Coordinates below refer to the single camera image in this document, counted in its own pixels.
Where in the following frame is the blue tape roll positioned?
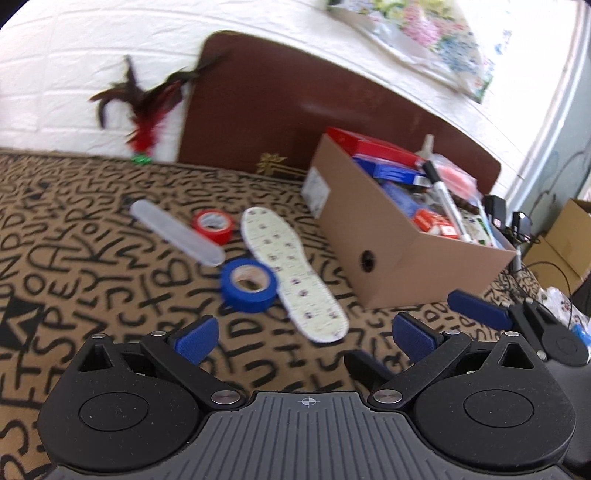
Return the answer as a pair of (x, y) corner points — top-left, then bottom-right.
(220, 258), (280, 313)

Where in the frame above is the floral printed cloth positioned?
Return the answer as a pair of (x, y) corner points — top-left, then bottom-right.
(323, 0), (514, 105)

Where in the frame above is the blue plastic packet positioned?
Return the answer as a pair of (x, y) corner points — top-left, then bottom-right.
(382, 182), (431, 219)

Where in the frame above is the white patterned shoe insole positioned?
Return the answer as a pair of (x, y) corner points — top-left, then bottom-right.
(240, 206), (350, 345)

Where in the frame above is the dark brown headboard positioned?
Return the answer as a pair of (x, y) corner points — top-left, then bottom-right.
(178, 30), (503, 195)

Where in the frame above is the white flowered plastic bag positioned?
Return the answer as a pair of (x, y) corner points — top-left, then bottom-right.
(537, 285), (591, 334)

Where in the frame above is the brown cardboard shoe box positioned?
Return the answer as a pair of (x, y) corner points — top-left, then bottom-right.
(300, 133), (518, 311)

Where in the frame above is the flat blue box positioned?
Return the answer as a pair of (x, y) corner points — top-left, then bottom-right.
(353, 156), (428, 184)

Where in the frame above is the translucent plastic tube case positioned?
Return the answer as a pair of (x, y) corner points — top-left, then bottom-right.
(129, 199), (226, 268)

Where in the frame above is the black cable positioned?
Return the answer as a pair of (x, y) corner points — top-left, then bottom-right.
(507, 260), (591, 319)

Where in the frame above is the red and black feather toy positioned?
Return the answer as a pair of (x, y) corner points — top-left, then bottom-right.
(89, 54), (223, 166)

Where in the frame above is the red tape roll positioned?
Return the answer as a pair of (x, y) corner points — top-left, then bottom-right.
(191, 209), (236, 246)

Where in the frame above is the letter printed brown blanket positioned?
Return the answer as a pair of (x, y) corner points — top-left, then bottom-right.
(0, 148), (557, 480)

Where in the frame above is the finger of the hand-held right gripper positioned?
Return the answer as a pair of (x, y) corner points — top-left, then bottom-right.
(446, 289), (560, 340)
(344, 349), (403, 394)

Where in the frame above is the flat red box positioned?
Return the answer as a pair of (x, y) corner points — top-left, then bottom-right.
(325, 126), (428, 169)

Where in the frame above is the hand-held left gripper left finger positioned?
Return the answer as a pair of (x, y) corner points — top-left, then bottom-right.
(76, 316), (245, 409)

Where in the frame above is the black and white marker pen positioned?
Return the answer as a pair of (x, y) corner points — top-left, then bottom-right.
(422, 160), (474, 244)

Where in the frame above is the white bottle nozzle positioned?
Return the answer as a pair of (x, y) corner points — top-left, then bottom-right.
(413, 133), (437, 160)

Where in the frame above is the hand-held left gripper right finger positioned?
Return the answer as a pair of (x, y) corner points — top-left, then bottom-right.
(367, 312), (548, 412)

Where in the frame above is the black power adapter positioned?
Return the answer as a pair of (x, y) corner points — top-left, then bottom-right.
(510, 211), (535, 241)
(482, 194), (509, 228)

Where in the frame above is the plain cardboard carton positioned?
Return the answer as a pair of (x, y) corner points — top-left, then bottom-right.
(523, 198), (591, 297)

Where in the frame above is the small red and white pack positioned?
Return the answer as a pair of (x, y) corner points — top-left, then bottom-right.
(412, 208), (461, 239)

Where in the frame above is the pink plastic packet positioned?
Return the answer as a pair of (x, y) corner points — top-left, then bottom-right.
(431, 154), (479, 200)

